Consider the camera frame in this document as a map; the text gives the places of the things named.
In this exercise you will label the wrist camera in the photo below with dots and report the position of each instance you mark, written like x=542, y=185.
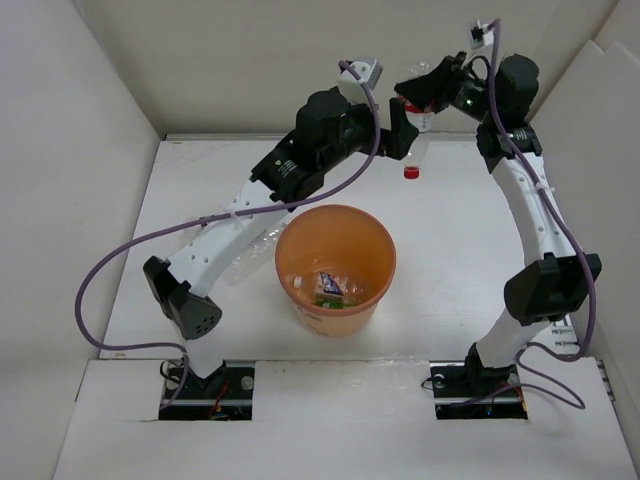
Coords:
x=354, y=74
x=483, y=35

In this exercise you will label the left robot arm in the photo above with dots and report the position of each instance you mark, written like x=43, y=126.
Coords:
x=328, y=129

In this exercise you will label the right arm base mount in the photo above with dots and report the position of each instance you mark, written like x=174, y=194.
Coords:
x=460, y=394

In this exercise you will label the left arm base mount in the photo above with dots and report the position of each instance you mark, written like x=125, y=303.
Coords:
x=226, y=395

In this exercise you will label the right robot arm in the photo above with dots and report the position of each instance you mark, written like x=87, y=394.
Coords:
x=557, y=277

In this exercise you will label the clear bottle blue cap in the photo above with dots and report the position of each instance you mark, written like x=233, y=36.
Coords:
x=250, y=257

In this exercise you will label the red label clear bottle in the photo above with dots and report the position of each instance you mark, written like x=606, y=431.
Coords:
x=421, y=119

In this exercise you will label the orange plastic bin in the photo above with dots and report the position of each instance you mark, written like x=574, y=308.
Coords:
x=337, y=239

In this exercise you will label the green plastic bottle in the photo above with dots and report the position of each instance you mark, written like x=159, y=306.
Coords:
x=334, y=302

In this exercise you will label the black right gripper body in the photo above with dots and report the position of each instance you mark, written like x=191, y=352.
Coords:
x=464, y=92

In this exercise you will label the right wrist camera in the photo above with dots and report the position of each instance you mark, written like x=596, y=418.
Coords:
x=483, y=35

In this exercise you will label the aluminium rail right edge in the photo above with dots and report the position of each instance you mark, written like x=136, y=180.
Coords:
x=561, y=339

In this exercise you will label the blue white label clear bottle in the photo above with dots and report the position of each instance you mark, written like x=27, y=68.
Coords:
x=324, y=283

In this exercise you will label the aluminium rail edge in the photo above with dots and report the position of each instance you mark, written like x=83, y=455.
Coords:
x=185, y=137
x=561, y=339

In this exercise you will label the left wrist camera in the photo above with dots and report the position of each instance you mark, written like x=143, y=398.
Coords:
x=354, y=74

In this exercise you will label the aluminium rail back edge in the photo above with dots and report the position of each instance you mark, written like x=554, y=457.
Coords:
x=185, y=137

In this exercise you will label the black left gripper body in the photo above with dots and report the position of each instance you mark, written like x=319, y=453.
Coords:
x=369, y=135

